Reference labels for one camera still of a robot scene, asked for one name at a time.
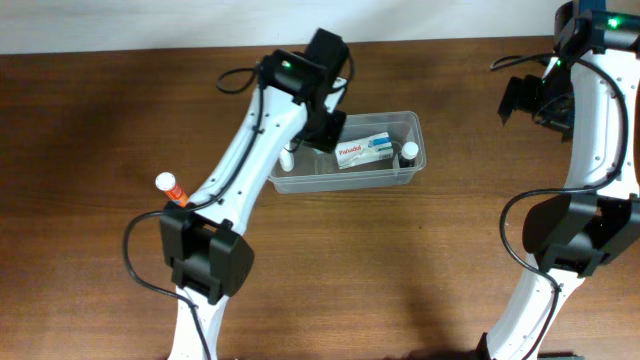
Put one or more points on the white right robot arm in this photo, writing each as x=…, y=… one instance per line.
x=588, y=93

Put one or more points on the clear plastic container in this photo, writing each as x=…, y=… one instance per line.
x=316, y=171

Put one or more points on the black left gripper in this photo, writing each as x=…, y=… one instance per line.
x=326, y=133

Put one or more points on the dark bottle white cap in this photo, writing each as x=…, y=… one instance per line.
x=408, y=155

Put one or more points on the white translucent spray bottle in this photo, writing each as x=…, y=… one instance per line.
x=286, y=158

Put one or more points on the white Panadol medicine box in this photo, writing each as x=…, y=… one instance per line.
x=362, y=151

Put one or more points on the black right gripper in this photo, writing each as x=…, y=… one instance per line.
x=513, y=100

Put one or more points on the orange tube white cap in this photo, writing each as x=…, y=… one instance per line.
x=167, y=183

